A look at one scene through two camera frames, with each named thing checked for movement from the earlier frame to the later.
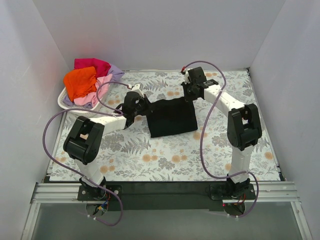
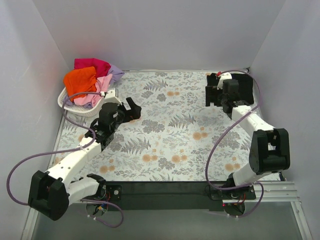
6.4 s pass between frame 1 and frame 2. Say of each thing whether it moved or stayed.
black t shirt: moved
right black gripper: moved
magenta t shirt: stayed
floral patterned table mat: stayed
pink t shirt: stayed
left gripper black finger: moved
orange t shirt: stayed
